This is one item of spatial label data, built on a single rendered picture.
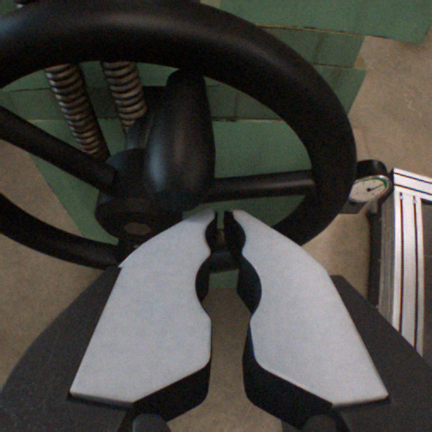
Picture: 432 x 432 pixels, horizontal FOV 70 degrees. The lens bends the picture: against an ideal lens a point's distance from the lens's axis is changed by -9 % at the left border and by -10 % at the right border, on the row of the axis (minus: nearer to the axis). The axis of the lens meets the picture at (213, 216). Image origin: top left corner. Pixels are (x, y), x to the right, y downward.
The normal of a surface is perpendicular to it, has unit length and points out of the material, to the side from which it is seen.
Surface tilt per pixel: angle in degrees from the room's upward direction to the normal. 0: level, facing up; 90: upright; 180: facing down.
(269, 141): 90
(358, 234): 0
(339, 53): 90
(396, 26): 90
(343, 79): 90
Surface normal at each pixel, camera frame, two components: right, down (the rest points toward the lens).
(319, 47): 0.00, 0.88
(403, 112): 0.03, -0.47
